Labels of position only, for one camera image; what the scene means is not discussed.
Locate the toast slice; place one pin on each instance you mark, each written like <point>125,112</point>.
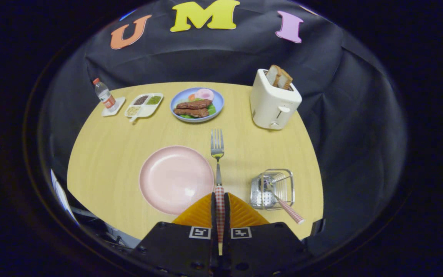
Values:
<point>273,75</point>
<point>286,80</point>

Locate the white divided condiment tray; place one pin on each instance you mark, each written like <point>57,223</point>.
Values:
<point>144,107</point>

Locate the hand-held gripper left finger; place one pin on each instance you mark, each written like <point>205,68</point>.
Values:
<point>213,219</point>

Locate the white toaster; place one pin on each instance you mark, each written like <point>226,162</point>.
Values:
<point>271,107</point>

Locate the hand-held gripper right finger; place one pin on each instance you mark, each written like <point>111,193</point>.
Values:
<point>227,219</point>

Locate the clear water bottle red cap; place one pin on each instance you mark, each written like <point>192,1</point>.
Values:
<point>105,96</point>

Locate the brown meat strip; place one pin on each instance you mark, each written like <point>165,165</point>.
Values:
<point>190,112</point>
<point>194,104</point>

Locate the blue plate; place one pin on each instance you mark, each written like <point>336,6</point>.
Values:
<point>218,100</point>

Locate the green lettuce leaves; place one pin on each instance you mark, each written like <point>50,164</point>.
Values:
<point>212,110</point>

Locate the silver metal drain basket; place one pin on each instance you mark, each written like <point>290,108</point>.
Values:
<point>258,192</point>

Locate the small white square tray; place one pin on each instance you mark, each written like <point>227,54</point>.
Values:
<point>118,104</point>

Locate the pink plate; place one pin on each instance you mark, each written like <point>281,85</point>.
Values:
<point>171,181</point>

